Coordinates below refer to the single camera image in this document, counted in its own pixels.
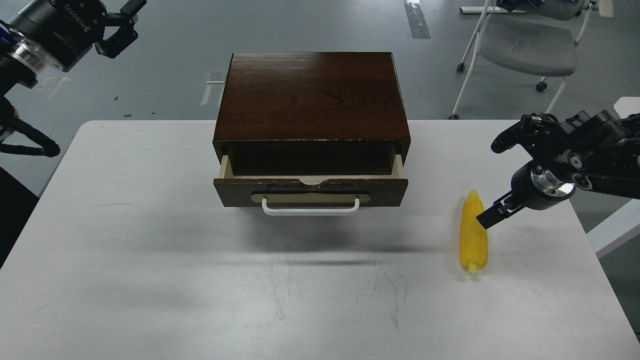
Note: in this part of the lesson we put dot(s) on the dark wooden drawer cabinet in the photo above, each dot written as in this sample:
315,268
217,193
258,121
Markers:
312,113

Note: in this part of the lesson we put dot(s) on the yellow corn cob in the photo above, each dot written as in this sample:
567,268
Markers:
473,238

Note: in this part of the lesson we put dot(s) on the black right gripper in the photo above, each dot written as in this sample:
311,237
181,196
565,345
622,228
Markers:
532,186

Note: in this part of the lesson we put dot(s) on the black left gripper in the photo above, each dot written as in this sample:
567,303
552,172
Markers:
58,33

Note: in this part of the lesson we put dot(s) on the wooden drawer with white handle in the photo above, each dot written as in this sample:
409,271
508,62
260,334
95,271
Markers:
311,195

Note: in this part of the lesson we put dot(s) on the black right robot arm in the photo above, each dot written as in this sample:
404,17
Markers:
597,153

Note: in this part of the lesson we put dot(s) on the grey office chair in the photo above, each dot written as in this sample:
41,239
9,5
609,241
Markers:
527,47

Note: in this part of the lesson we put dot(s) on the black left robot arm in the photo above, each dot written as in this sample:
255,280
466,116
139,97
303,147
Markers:
13,73

